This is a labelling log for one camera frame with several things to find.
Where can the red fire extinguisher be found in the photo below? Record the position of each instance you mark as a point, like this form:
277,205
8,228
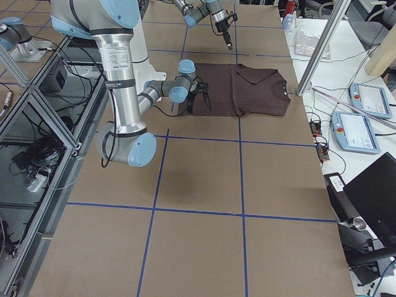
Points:
290,7

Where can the silver metal cup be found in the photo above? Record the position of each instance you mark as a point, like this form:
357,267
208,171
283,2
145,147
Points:
357,224

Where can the white power strip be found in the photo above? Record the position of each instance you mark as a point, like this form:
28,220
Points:
37,183

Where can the orange circuit board near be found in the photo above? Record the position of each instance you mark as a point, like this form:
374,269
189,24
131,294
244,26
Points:
322,150

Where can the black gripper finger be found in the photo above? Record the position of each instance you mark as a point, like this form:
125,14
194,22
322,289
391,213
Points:
227,40
190,108

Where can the aluminium frame post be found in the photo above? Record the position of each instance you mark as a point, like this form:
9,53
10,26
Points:
332,24

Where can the black box white label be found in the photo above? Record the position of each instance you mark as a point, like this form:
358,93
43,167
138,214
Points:
335,181

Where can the teach pendant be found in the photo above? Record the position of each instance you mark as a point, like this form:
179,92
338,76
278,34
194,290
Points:
370,99
353,133

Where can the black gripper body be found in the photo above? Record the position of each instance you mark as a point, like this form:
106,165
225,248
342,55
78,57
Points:
193,93
221,27

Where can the orange circuit board far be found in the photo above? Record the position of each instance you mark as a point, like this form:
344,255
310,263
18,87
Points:
315,128

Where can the wooden beam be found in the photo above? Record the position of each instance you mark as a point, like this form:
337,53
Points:
383,56

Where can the grey power adapter box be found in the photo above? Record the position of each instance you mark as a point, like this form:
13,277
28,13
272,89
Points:
55,80

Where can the orange circuit board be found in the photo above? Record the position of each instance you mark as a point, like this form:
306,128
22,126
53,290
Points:
322,150
315,128

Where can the far teach pendant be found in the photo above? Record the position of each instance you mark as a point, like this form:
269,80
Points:
370,99

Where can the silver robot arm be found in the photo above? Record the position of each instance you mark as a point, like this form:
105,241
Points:
201,10
126,139

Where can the silver foil bag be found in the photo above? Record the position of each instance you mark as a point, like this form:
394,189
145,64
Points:
305,43

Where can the brown t-shirt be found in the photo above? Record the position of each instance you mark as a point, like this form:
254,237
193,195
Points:
238,90

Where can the near teach pendant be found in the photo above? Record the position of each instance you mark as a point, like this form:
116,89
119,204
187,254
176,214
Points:
353,133

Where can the black laptop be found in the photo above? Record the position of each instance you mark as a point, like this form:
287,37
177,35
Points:
372,193

